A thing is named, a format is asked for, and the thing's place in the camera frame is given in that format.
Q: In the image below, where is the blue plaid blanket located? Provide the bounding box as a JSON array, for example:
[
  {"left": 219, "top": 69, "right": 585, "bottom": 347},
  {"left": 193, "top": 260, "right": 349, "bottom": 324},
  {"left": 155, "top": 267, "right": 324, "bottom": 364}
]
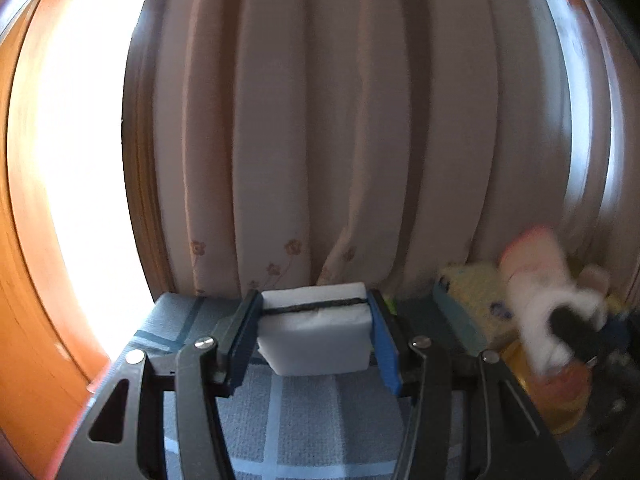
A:
[{"left": 85, "top": 290, "right": 603, "bottom": 480}]

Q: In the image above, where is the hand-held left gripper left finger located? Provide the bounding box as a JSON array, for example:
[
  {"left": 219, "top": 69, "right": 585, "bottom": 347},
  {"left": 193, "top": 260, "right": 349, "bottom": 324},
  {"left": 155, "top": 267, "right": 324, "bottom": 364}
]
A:
[{"left": 60, "top": 290, "right": 264, "bottom": 480}]

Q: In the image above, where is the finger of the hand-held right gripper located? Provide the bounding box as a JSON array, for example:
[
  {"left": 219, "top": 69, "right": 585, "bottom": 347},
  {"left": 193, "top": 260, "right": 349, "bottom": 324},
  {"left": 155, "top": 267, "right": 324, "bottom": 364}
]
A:
[{"left": 547, "top": 305, "right": 617, "bottom": 362}]

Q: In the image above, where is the wooden door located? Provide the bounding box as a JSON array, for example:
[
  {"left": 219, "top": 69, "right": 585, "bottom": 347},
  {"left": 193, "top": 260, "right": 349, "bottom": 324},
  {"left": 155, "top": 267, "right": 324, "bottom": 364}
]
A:
[{"left": 0, "top": 0, "right": 168, "bottom": 480}]

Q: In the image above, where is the pale floral curtain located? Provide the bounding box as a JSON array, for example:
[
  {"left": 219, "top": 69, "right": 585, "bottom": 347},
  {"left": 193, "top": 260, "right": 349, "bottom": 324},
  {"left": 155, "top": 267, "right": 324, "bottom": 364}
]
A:
[{"left": 122, "top": 0, "right": 640, "bottom": 307}]

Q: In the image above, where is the white pink plush toy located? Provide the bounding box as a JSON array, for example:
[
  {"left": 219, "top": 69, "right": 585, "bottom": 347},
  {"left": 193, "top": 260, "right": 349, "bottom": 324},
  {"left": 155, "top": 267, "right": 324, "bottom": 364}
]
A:
[{"left": 499, "top": 226, "right": 612, "bottom": 377}]

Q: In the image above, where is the black rubber band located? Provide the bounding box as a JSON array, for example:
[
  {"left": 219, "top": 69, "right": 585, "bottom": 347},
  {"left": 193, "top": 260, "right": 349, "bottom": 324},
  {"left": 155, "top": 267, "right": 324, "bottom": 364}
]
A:
[{"left": 260, "top": 298, "right": 372, "bottom": 315}]

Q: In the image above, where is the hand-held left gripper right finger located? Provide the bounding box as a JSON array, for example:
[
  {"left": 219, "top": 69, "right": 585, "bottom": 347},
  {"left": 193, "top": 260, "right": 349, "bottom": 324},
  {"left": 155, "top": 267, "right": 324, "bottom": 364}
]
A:
[{"left": 367, "top": 288, "right": 573, "bottom": 480}]

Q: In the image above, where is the white sponge block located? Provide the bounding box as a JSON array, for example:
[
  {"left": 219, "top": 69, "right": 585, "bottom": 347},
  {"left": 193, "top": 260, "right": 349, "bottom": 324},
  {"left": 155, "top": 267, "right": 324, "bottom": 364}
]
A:
[{"left": 256, "top": 281, "right": 375, "bottom": 376}]

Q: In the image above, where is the round yellow tin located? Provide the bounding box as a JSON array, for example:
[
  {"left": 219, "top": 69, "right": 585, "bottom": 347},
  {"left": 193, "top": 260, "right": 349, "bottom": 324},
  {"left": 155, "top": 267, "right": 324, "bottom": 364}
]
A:
[{"left": 501, "top": 340, "right": 597, "bottom": 436}]

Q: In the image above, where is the pale yellow sponge pack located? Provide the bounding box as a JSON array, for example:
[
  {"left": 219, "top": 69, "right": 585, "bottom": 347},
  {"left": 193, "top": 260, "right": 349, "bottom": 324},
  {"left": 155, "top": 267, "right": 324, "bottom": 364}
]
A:
[{"left": 432, "top": 262, "right": 522, "bottom": 357}]

